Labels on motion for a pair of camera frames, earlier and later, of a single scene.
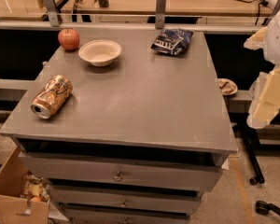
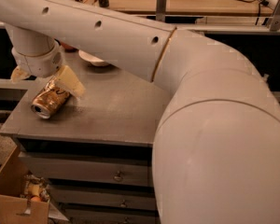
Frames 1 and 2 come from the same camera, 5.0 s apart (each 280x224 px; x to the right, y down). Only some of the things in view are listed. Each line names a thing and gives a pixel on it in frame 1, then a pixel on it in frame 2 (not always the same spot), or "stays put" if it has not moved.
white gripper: (278, 37) to (39, 63)
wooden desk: (27, 0) stays put
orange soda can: (51, 97) stays put
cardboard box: (7, 203) stays put
